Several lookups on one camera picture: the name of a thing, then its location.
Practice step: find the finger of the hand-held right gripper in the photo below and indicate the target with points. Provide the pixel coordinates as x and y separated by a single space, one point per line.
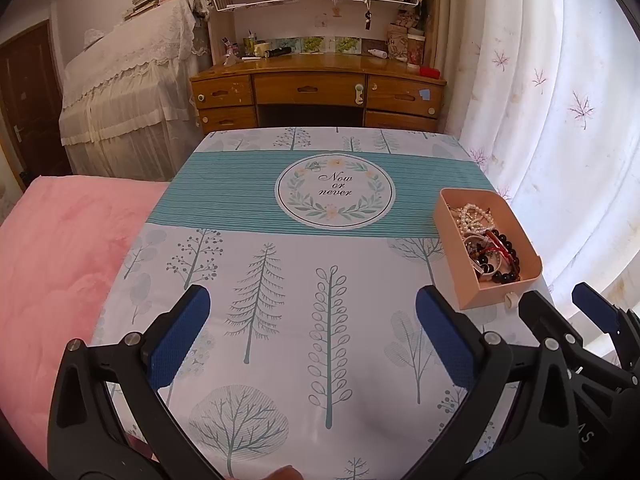
542 317
597 307

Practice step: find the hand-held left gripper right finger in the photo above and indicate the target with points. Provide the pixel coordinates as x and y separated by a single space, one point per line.
445 335

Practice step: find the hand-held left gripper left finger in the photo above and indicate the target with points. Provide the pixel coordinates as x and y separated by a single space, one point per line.
177 335

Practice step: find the pink jewelry box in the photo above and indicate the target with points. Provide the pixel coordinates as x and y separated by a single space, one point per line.
485 295

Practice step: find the person's left hand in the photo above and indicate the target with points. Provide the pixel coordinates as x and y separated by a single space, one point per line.
285 474

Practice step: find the tree-print tablecloth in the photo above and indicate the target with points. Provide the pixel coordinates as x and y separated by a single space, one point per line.
300 260

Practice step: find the pink blanket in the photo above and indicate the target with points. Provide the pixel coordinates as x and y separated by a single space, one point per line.
50 260

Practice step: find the white leaf-print curtain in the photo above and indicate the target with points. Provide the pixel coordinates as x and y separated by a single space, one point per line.
550 110

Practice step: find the lace-covered piano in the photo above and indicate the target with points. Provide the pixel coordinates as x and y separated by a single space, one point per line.
130 85

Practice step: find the red small box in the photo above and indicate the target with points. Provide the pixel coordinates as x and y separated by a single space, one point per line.
430 71

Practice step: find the brown wooden door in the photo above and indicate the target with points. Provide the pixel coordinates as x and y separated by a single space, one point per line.
30 100

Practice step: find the wooden desk with drawers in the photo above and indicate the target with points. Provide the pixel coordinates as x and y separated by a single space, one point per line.
310 87

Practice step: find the red label jar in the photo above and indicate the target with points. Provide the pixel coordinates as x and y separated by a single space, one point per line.
416 52

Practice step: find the white tube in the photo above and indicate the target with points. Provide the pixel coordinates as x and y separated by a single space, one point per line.
378 53

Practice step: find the brown patterned bag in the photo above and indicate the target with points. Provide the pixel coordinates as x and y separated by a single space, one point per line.
397 42

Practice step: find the pen holder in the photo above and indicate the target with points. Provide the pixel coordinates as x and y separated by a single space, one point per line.
249 45

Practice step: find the black flashlight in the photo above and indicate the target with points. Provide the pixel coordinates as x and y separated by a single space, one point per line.
280 52

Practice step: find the row of green picture cards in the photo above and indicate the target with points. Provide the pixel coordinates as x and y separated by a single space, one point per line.
315 44

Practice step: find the hanging key charm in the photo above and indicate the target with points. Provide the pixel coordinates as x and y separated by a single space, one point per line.
368 17

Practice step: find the wooden bookshelf hutch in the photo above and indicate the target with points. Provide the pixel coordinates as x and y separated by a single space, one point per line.
280 22

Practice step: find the stack of books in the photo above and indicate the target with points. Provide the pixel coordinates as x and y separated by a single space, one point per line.
150 2

